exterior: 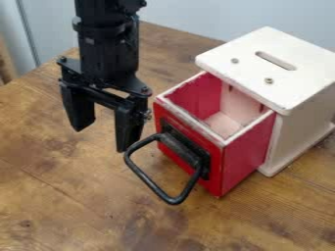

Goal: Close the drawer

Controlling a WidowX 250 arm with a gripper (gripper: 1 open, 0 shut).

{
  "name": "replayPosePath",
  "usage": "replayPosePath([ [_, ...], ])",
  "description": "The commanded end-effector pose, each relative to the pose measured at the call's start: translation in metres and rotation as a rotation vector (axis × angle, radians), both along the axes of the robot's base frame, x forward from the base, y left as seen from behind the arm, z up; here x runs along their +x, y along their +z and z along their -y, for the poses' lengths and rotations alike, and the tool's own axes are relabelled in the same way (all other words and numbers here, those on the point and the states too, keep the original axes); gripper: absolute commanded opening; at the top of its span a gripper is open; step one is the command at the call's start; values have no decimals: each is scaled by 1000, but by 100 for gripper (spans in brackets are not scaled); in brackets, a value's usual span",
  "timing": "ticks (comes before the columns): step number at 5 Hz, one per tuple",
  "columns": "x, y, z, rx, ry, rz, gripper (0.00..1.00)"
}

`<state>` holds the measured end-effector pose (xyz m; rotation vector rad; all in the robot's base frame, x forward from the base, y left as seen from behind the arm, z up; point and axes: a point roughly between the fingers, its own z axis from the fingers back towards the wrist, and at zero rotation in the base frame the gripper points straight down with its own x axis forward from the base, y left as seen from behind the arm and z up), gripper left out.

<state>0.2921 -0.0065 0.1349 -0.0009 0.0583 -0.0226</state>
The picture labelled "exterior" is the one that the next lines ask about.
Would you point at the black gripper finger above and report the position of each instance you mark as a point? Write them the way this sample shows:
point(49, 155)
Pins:
point(130, 119)
point(79, 107)

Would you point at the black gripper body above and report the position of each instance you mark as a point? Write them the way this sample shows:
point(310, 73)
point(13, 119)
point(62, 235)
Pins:
point(105, 72)

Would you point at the black metal drawer handle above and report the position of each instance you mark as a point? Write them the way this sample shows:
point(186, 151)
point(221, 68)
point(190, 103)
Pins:
point(185, 151)

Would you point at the red wooden drawer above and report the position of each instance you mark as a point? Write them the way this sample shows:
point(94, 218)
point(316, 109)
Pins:
point(225, 122)

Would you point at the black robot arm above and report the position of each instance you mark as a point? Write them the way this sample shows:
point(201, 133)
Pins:
point(107, 14)

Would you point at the white wooden drawer box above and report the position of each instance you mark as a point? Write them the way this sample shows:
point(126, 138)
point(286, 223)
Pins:
point(289, 75)

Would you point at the wooden plank at left edge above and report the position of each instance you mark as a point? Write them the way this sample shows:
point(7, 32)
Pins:
point(9, 72)

